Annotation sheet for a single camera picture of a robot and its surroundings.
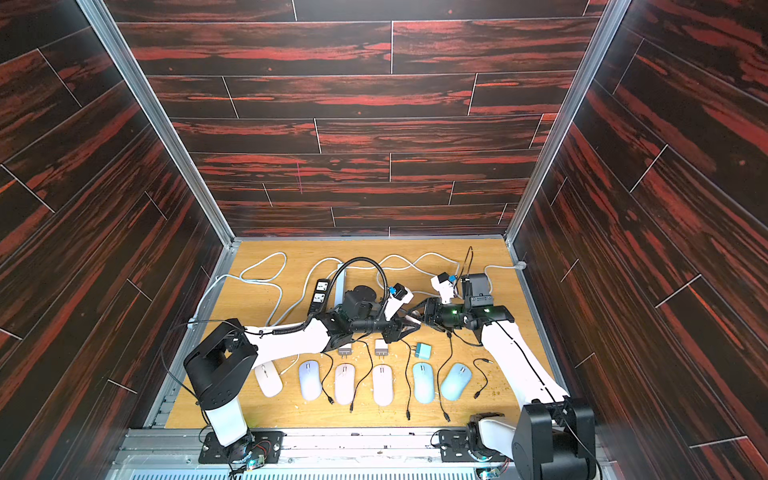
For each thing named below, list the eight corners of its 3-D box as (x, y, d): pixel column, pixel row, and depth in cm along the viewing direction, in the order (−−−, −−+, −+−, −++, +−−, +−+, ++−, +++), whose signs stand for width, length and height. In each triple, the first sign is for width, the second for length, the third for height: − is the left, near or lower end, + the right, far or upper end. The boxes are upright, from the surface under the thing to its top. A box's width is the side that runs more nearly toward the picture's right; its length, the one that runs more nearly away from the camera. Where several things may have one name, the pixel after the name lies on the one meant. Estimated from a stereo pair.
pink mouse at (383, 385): (372, 406, 82) (371, 404, 80) (372, 367, 89) (372, 364, 87) (393, 406, 82) (394, 404, 80) (393, 367, 89) (393, 364, 87)
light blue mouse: (437, 393, 84) (438, 390, 82) (453, 361, 90) (455, 358, 88) (458, 406, 82) (460, 404, 80) (473, 373, 88) (475, 370, 86)
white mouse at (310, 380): (303, 403, 83) (301, 400, 80) (300, 365, 89) (298, 362, 87) (323, 398, 83) (321, 395, 81) (318, 361, 90) (317, 357, 88)
